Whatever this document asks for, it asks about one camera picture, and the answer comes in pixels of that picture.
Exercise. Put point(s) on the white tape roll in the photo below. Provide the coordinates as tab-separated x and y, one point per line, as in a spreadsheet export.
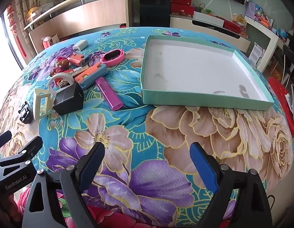
66	76

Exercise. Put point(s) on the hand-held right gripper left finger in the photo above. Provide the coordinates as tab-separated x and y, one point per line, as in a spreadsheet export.
90	168

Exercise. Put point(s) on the wooden shelf unit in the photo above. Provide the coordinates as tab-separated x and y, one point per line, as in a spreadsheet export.
94	16

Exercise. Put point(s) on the small black clip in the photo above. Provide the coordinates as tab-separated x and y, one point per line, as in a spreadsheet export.
25	114

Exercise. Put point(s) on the flat red box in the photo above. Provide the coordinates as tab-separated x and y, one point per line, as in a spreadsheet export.
234	28

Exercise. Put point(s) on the pink smartwatch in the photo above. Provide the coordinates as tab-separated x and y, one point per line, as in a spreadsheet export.
118	57

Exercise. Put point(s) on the black chair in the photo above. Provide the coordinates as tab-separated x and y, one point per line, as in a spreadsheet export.
289	52

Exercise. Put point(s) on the toy dog figure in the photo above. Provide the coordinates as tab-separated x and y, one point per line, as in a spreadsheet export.
62	64

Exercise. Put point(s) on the white charger plug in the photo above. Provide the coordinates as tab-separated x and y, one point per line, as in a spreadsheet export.
80	44

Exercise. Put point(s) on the small red bag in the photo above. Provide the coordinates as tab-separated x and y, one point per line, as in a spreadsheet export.
46	43

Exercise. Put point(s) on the flat white box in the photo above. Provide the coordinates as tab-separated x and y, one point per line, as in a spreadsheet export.
208	17

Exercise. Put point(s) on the purple lighter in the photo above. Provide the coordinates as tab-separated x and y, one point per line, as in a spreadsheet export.
109	95

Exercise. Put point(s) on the red gift box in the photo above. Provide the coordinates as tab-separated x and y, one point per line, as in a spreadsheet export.
182	10

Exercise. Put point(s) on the red hanging ornament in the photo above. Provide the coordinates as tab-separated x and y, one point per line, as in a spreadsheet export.
13	23

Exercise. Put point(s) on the red stool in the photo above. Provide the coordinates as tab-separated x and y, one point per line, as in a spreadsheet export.
280	92

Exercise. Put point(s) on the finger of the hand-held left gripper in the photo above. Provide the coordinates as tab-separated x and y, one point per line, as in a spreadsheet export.
30	145
3	139

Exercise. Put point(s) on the orange utility knife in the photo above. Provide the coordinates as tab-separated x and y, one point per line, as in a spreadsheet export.
84	76

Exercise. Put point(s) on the floral blanket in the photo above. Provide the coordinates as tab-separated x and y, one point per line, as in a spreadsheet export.
137	128

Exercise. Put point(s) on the white television cabinet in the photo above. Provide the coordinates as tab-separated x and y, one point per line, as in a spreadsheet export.
208	30

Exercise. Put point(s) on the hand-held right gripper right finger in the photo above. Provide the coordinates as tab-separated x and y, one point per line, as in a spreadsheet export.
204	166

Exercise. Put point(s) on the salmon pink eraser block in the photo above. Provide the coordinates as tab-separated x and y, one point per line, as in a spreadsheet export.
76	59

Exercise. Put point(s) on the black cube box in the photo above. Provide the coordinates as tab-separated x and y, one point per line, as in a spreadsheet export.
66	102

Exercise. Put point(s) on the black cabinet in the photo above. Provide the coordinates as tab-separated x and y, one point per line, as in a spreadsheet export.
154	9

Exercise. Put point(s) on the teal cardboard box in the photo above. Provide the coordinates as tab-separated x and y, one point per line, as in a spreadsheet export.
196	71

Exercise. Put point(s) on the small labelled box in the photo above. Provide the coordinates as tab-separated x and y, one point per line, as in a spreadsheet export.
78	70

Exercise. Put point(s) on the white side desk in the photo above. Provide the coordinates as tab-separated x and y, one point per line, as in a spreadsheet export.
265	33

